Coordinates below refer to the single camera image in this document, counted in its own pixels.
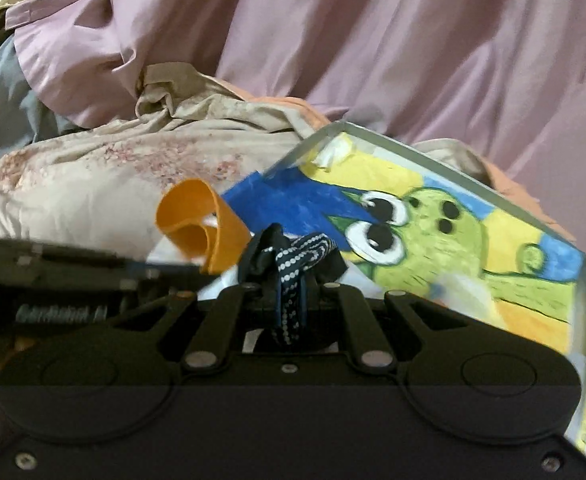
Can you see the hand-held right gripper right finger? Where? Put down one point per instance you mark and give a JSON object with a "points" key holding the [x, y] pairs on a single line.
{"points": [[333, 296]]}

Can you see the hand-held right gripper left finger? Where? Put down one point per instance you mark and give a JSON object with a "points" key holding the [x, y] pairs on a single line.
{"points": [[243, 297]]}

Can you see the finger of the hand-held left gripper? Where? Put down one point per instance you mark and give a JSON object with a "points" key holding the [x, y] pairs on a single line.
{"points": [[73, 260]]}

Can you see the dark navy garment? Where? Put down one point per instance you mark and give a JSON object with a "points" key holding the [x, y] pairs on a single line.
{"points": [[288, 265]]}

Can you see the box with frog drawing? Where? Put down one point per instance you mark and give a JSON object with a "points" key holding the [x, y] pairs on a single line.
{"points": [[423, 240]]}

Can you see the orange felt piece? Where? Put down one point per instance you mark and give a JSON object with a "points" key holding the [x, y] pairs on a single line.
{"points": [[183, 205]]}

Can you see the beige speckled quilt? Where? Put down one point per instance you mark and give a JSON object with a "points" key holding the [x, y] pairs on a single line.
{"points": [[98, 175]]}

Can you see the pink satin curtain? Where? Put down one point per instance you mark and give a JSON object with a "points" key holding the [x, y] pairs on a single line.
{"points": [[373, 35]]}

